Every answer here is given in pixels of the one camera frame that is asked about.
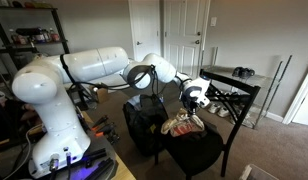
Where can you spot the white panelled entry door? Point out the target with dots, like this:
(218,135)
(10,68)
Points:
(185,26)

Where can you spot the open cardboard box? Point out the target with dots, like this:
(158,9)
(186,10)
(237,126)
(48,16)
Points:
(103,96)

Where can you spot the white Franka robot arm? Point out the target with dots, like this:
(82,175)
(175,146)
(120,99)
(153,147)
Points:
(54,110)

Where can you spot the white sneaker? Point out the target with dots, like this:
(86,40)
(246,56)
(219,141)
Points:
(214,108)
(223,112)

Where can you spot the black mesh laundry bag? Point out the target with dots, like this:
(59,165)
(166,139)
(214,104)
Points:
(144,130)

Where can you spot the black shoe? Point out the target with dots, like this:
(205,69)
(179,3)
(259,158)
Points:
(248,73)
(237,72)

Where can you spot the black aluminium bar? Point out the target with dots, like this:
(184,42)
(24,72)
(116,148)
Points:
(102,170)
(95,155)

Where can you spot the dark bottle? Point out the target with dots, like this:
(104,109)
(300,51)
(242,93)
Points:
(40,36)

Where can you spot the white light switch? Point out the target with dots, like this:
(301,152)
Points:
(213,21)

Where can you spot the yellow tag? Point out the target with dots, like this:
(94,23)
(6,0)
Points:
(153,128)

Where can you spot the clear plastic container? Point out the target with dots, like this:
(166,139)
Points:
(257,173)

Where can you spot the black metal shelf unit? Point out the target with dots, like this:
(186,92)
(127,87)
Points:
(58,20)

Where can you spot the black metal chair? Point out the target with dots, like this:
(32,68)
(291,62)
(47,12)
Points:
(194,151)

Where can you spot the white door with frame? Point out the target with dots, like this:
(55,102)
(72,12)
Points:
(307,106)

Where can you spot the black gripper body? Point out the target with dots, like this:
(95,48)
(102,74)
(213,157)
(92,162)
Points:
(191,104)

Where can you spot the red bottle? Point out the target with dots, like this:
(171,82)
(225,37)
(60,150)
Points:
(54,35)

